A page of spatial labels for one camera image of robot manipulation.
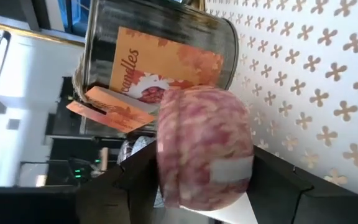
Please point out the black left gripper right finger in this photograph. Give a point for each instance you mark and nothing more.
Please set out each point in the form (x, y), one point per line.
(291, 202)

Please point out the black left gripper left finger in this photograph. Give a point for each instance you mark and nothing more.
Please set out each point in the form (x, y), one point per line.
(104, 202)

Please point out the pink patterned round tin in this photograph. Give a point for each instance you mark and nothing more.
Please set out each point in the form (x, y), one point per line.
(197, 140)

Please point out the silver candle tin with twine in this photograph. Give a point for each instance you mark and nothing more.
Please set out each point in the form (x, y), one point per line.
(166, 18)

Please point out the white perforated metal riser shelf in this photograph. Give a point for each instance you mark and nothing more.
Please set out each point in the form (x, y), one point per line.
(306, 93)

